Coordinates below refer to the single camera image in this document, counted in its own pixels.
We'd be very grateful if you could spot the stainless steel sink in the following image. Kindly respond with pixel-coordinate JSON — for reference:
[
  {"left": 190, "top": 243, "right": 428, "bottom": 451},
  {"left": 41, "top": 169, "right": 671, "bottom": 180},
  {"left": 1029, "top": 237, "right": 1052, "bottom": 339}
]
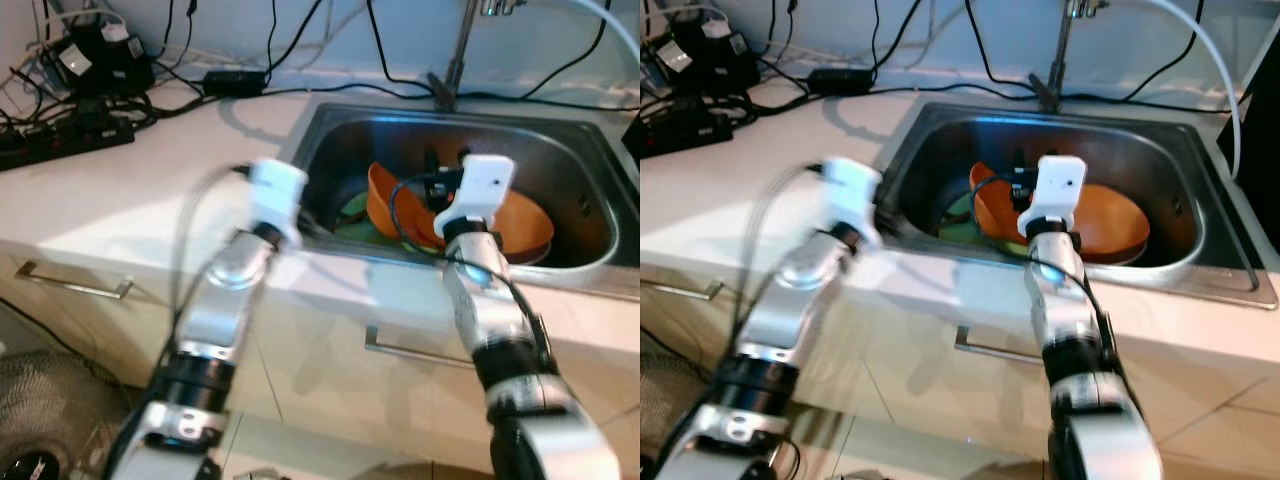
[
  {"left": 290, "top": 100, "right": 641, "bottom": 301},
  {"left": 875, "top": 100, "right": 1279, "bottom": 309}
]

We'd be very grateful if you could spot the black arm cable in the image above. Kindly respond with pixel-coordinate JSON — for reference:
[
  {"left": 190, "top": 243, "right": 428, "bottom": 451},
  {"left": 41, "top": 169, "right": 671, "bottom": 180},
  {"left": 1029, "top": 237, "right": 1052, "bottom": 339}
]
[
  {"left": 735, "top": 160, "right": 831, "bottom": 341},
  {"left": 170, "top": 165, "right": 251, "bottom": 331},
  {"left": 968, "top": 172, "right": 1121, "bottom": 331},
  {"left": 388, "top": 175, "right": 546, "bottom": 331}
]

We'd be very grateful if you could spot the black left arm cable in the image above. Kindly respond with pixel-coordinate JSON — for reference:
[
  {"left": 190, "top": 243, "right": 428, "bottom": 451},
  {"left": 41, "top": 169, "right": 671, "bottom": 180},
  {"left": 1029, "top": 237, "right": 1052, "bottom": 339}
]
[
  {"left": 170, "top": 165, "right": 251, "bottom": 331},
  {"left": 735, "top": 160, "right": 831, "bottom": 341}
]

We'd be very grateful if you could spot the metal sink faucet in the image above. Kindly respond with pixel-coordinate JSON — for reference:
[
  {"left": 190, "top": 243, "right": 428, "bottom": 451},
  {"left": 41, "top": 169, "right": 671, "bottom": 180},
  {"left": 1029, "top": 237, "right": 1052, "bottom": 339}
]
[
  {"left": 1030, "top": 0, "right": 1116, "bottom": 113},
  {"left": 428, "top": 0, "right": 531, "bottom": 111}
]

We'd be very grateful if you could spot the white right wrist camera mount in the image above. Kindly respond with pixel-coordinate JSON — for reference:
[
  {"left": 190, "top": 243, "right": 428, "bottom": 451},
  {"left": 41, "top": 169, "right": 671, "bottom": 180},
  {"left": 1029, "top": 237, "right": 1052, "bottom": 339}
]
[
  {"left": 1018, "top": 155, "right": 1088, "bottom": 233},
  {"left": 433, "top": 155, "right": 516, "bottom": 239}
]

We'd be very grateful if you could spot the green plate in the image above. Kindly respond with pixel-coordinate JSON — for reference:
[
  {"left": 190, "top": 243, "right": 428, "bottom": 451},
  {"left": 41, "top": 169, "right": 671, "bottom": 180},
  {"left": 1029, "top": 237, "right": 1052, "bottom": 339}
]
[
  {"left": 945, "top": 195, "right": 976, "bottom": 236},
  {"left": 335, "top": 195, "right": 376, "bottom": 241}
]

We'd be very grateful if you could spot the black hanging power cable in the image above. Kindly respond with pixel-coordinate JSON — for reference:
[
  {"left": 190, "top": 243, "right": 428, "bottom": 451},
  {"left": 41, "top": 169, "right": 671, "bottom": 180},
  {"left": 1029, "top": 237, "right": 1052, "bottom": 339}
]
[{"left": 0, "top": 300, "right": 66, "bottom": 351}]

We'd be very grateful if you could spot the black charger box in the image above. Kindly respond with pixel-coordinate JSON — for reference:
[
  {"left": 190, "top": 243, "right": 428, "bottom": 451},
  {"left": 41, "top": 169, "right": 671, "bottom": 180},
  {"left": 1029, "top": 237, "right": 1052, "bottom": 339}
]
[
  {"left": 45, "top": 22, "right": 156, "bottom": 96},
  {"left": 650, "top": 15, "right": 761, "bottom": 91}
]

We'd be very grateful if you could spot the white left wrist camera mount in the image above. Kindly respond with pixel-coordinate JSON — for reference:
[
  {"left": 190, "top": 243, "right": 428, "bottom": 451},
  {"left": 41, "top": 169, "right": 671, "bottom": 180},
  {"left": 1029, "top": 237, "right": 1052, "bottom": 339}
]
[
  {"left": 822, "top": 158, "right": 883, "bottom": 249},
  {"left": 245, "top": 160, "right": 309, "bottom": 246}
]

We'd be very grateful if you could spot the cream cabinet drawer front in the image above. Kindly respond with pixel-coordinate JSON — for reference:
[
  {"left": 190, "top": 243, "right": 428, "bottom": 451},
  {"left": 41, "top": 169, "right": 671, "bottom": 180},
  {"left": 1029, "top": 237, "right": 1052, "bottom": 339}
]
[
  {"left": 0, "top": 240, "right": 291, "bottom": 421},
  {"left": 850, "top": 295, "right": 1280, "bottom": 461},
  {"left": 255, "top": 290, "right": 641, "bottom": 471},
  {"left": 640, "top": 255, "right": 881, "bottom": 401}
]

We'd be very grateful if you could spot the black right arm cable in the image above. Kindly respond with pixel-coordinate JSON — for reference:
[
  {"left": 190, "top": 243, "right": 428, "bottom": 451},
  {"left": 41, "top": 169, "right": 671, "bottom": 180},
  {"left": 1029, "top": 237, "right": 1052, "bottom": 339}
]
[
  {"left": 388, "top": 175, "right": 546, "bottom": 331},
  {"left": 968, "top": 172, "right": 1121, "bottom": 331}
]

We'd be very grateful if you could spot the orange plastic plate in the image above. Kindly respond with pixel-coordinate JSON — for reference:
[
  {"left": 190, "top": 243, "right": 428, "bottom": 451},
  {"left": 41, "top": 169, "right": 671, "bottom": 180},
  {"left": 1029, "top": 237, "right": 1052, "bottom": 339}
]
[
  {"left": 365, "top": 162, "right": 446, "bottom": 251},
  {"left": 968, "top": 162, "right": 1026, "bottom": 241}
]

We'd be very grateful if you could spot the black power strip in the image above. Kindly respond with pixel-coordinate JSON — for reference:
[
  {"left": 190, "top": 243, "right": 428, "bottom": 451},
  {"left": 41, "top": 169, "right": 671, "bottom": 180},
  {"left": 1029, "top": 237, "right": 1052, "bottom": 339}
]
[
  {"left": 640, "top": 100, "right": 736, "bottom": 159},
  {"left": 0, "top": 115, "right": 136, "bottom": 171}
]

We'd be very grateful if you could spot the black appliance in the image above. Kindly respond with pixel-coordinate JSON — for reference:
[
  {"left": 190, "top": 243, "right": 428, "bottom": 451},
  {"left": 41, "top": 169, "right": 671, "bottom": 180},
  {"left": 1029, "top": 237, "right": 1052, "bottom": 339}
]
[{"left": 1215, "top": 90, "right": 1280, "bottom": 251}]

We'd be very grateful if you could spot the white water hose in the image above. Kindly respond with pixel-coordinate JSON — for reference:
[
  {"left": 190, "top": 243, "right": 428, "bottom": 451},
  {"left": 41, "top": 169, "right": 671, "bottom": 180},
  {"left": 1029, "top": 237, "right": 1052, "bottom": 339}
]
[
  {"left": 1120, "top": 0, "right": 1241, "bottom": 181},
  {"left": 530, "top": 0, "right": 641, "bottom": 61}
]

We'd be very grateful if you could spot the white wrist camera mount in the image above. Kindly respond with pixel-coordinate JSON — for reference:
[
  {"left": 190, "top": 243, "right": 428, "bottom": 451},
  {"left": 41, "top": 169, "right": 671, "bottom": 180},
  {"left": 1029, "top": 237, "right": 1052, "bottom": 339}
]
[
  {"left": 822, "top": 158, "right": 883, "bottom": 249},
  {"left": 433, "top": 155, "right": 516, "bottom": 239},
  {"left": 1018, "top": 155, "right": 1088, "bottom": 233},
  {"left": 245, "top": 160, "right": 309, "bottom": 246}
]

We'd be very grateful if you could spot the grey floor fan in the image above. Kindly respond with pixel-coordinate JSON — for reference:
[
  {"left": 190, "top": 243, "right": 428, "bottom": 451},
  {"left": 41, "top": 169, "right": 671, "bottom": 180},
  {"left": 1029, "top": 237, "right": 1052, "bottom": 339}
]
[
  {"left": 640, "top": 350, "right": 726, "bottom": 471},
  {"left": 0, "top": 350, "right": 136, "bottom": 480}
]

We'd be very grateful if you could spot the orange plastic bowl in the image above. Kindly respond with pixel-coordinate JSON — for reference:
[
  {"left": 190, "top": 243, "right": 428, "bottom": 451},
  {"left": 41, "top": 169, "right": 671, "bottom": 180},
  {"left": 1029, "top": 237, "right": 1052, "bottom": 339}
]
[
  {"left": 490, "top": 190, "right": 554, "bottom": 263},
  {"left": 1082, "top": 183, "right": 1151, "bottom": 264}
]

